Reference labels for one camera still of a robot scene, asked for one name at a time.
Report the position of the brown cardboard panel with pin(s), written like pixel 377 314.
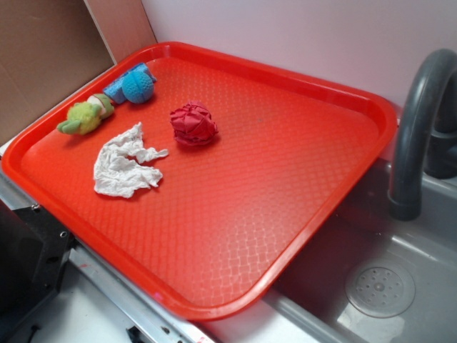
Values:
pixel 50 49

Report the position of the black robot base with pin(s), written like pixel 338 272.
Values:
pixel 34 250

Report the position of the crumpled white cloth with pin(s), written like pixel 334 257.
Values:
pixel 120 169

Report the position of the blue textured ball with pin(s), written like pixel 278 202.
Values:
pixel 138 87

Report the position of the green plush toy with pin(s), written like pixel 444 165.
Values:
pixel 84 117

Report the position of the crumpled red cloth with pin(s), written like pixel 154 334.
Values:
pixel 193 124

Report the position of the blue sponge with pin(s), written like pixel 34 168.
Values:
pixel 114 91

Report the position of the red plastic tray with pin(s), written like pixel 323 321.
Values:
pixel 228 216

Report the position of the grey plastic sink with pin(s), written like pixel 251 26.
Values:
pixel 308 302

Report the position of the grey toy faucet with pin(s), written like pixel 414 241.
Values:
pixel 426 140

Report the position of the sink drain cover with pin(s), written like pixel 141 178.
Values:
pixel 379 288

